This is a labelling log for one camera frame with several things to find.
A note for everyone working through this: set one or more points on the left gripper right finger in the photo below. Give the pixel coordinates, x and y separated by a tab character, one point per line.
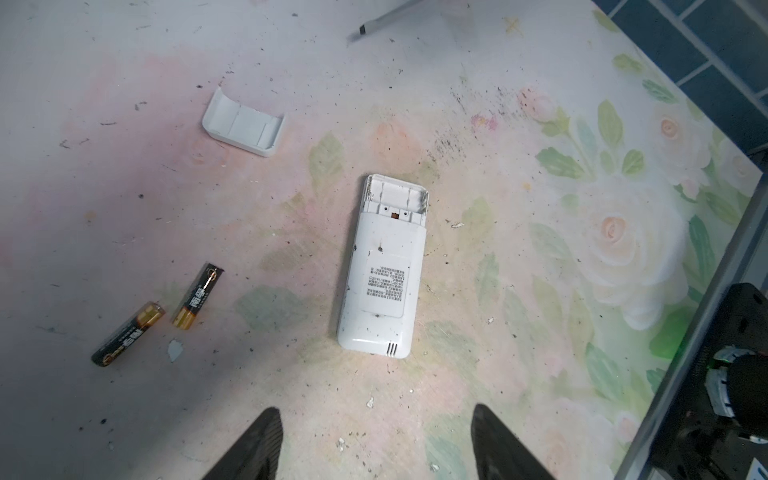
499	454

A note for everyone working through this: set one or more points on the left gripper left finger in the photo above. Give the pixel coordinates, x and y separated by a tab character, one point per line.
256	453

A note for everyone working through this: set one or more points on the white remote control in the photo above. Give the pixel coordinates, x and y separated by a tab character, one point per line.
380	300

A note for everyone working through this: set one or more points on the white battery cover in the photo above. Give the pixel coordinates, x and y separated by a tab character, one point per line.
241	126

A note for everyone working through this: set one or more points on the orange black screwdriver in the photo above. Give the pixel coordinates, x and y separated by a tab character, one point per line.
375	24

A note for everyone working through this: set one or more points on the aluminium front rail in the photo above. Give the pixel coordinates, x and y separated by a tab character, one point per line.
745	261

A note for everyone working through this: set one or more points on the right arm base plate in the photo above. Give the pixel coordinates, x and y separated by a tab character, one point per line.
717	424

